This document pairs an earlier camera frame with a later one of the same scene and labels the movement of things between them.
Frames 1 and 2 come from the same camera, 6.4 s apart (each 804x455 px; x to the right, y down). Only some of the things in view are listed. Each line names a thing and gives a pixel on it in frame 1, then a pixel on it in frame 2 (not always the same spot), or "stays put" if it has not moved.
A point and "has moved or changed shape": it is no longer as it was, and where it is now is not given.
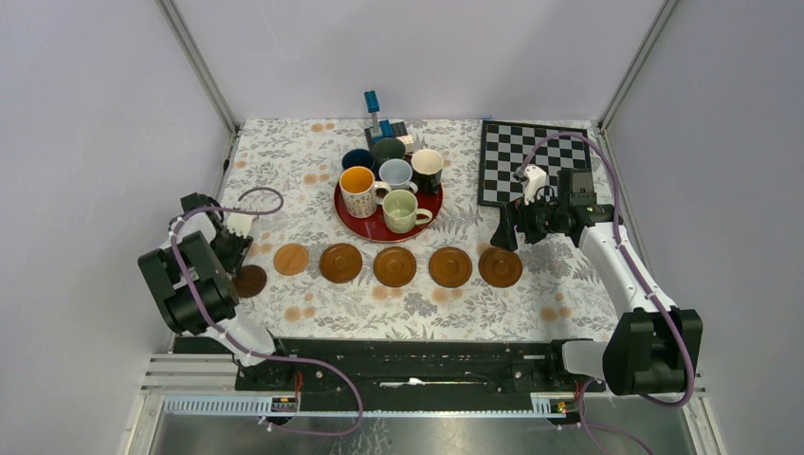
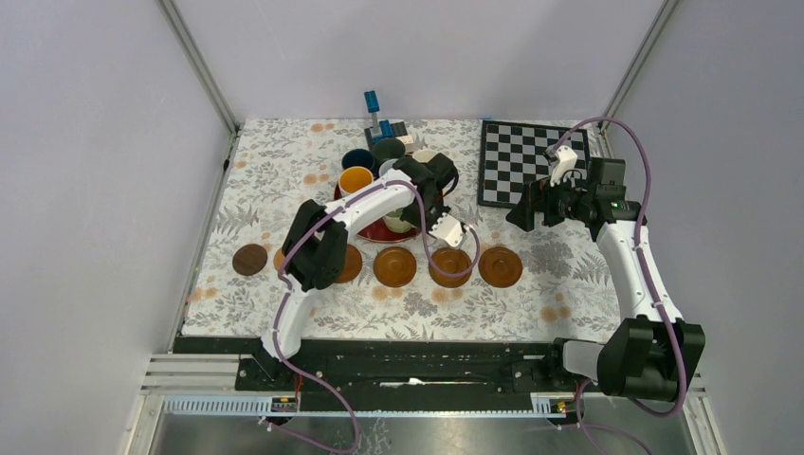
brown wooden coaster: x=340 y=263 stays put
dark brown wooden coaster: x=249 y=281 has moved or changed shape
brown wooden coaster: x=394 y=266 stays put
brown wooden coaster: x=450 y=267 stays put
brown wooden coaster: x=500 y=267 stays put
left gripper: x=232 y=262 to x=439 y=209
